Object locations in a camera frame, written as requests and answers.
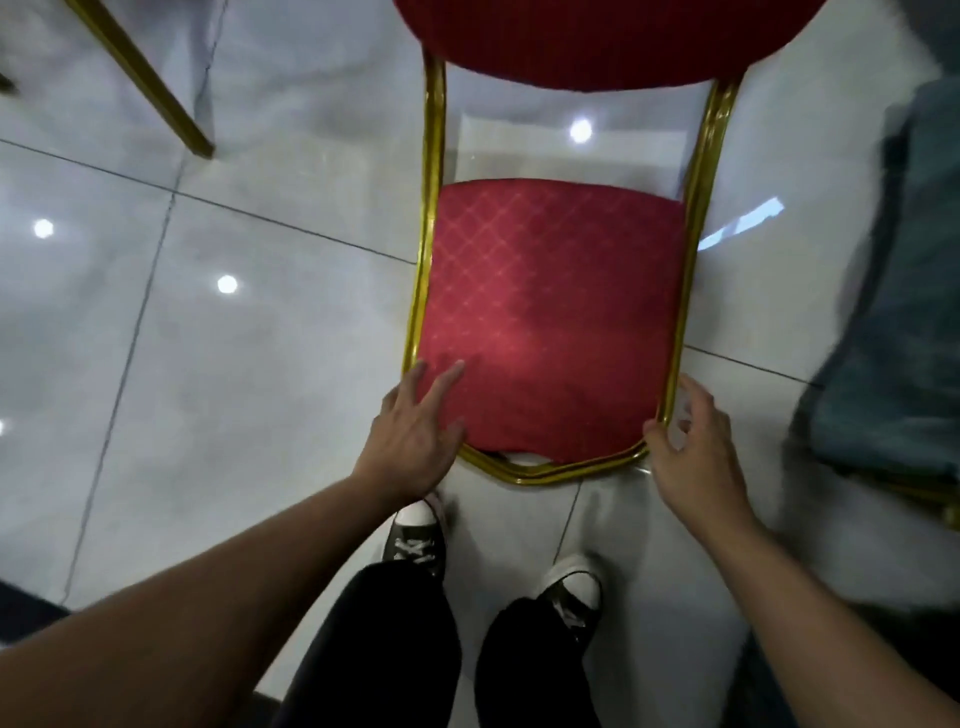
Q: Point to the black trousers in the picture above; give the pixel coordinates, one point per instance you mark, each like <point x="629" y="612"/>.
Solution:
<point x="375" y="660"/>

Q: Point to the person's left forearm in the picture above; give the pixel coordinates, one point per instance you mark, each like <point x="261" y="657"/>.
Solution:
<point x="187" y="622"/>

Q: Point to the person's right forearm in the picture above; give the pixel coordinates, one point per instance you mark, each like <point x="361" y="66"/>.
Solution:
<point x="825" y="637"/>

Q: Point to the person's left hand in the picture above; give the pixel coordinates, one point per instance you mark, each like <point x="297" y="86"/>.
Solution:
<point x="409" y="450"/>

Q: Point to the grey fabric covered chair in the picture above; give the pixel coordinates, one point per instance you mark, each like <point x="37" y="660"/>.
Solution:
<point x="900" y="337"/>

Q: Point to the person's right hand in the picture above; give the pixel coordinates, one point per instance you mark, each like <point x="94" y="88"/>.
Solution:
<point x="705" y="472"/>

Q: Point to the black white canvas sneaker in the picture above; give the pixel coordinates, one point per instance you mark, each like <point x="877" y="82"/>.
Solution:
<point x="574" y="592"/>
<point x="416" y="536"/>

